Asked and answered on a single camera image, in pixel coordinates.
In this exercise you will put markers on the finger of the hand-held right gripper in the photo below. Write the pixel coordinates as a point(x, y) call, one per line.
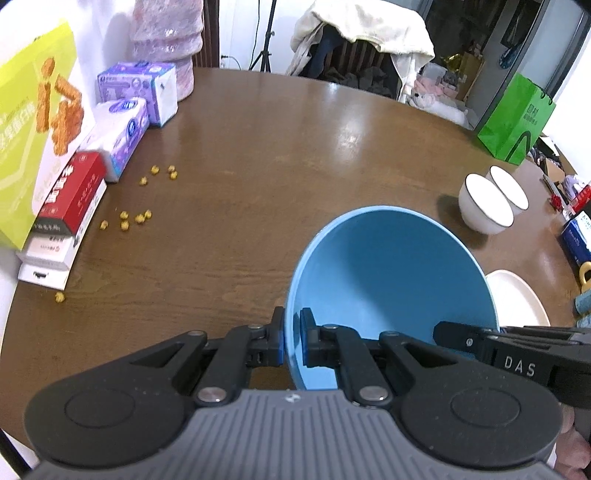
point(457, 336)

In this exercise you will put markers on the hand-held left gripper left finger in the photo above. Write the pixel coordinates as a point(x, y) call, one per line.
point(278, 341)

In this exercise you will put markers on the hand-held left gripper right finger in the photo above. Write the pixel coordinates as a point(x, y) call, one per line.
point(303, 339)

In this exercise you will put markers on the cream plate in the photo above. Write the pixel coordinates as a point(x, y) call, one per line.
point(517, 300)

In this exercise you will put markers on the blue bowl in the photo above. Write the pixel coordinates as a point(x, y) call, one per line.
point(392, 277)

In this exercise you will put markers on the white bowl black rim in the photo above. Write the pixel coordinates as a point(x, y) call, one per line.
point(510, 187)
point(485, 207)

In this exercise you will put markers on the person's right hand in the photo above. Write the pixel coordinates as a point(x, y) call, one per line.
point(575, 452)

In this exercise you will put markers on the teal block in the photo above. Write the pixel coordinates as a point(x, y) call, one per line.
point(584, 307)

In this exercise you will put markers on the yellow mug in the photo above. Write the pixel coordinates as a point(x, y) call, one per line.
point(581, 274)

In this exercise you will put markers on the blue tissue box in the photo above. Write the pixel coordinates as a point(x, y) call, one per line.
point(577, 237)

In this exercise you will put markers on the red artificial flower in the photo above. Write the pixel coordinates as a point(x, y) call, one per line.
point(556, 201)

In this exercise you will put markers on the red white packet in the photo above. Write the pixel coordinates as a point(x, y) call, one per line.
point(582, 196)

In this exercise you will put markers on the cardboard box with clutter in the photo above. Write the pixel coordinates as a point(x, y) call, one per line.
point(551, 161)

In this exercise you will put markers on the scattered yellow kernels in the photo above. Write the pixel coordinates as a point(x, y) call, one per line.
point(154, 170)

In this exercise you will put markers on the green paper bag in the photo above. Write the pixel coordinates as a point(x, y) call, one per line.
point(512, 124)

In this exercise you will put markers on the white plush toy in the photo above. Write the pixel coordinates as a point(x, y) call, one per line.
point(420, 99)

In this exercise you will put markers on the white flat box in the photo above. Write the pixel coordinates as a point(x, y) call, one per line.
point(41, 276)
point(46, 251)

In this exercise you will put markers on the red box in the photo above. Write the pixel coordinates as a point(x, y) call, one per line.
point(78, 184)

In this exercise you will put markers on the purple tissue pack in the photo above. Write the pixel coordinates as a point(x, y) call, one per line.
point(120, 134)
point(134, 87)

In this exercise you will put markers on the black crumpled garment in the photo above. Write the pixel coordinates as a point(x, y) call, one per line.
point(364, 78)

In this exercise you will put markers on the dark blue garment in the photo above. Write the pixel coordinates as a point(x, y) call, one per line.
point(323, 53)

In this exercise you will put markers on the wooden chair with cushion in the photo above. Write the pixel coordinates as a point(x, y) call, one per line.
point(364, 50)

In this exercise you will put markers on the glass door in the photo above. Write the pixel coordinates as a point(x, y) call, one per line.
point(485, 27)

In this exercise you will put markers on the yellow-green snack box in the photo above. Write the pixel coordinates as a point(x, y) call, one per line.
point(23, 161)

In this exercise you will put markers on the black tripod stand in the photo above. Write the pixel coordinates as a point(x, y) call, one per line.
point(268, 27)

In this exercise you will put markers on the pink wrapped roll pack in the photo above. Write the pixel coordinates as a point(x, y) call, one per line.
point(166, 46)

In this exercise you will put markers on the chair with draped clothes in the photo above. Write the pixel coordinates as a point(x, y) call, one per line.
point(369, 23)

